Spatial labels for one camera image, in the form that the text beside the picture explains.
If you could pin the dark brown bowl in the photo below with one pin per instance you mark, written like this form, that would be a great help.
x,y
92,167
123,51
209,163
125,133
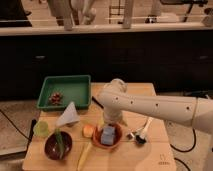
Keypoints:
x,y
58,147

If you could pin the light green cup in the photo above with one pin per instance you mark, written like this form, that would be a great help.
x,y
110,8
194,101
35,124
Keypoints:
x,y
41,129

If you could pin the white handled dish brush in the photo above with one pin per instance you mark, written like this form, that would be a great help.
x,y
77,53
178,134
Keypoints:
x,y
140,136

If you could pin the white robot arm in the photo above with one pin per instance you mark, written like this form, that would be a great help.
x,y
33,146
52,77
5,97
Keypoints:
x,y
187,111

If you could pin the red bowl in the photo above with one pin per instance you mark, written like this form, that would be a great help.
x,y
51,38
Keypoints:
x,y
96,138

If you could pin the orange fruit piece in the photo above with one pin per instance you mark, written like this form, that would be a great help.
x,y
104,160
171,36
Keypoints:
x,y
88,130

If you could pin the brown rectangular block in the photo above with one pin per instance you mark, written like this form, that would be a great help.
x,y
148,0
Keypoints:
x,y
96,101

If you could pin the yellow banana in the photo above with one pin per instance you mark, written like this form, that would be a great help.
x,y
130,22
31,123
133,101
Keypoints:
x,y
83,156

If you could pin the green plastic tray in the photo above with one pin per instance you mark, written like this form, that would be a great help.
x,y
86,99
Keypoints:
x,y
74,88

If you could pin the white paper cone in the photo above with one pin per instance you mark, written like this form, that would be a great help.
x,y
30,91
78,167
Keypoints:
x,y
69,116

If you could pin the blue sponge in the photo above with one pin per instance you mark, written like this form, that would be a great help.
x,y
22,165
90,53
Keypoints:
x,y
108,135

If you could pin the green chili pepper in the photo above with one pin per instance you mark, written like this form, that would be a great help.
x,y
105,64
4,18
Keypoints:
x,y
60,143

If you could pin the red berry cluster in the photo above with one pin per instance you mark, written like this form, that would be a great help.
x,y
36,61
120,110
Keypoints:
x,y
55,98

